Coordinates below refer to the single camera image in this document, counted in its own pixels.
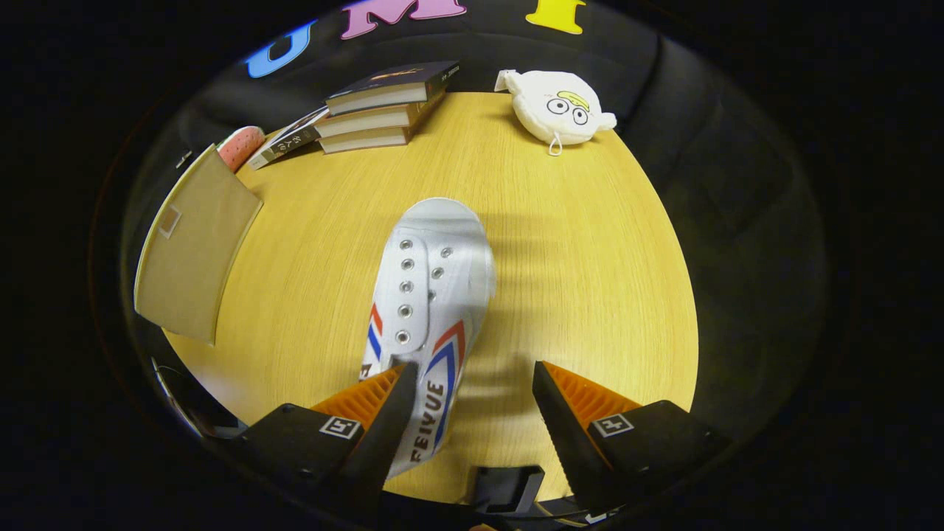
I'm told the watermelon slice toy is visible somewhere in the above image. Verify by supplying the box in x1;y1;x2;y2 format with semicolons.
218;125;266;173

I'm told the white plush face toy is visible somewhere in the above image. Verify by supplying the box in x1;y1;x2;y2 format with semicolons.
494;69;617;157

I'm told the white canvas shoe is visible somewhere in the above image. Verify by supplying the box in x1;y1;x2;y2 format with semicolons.
359;197;497;479

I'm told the beige fabric storage box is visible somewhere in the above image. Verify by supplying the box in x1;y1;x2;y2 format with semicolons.
133;143;264;346

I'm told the black plastic block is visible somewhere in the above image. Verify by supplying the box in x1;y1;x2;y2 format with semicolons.
472;465;545;516

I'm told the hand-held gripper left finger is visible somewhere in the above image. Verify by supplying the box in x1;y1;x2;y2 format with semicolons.
236;361;419;510

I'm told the portrait cover book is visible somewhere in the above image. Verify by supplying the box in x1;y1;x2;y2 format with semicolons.
247;105;330;171

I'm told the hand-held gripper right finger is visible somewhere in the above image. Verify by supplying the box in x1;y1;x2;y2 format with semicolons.
532;360;731;513

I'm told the black cover book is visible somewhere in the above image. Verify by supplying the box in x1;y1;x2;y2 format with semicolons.
325;60;462;117

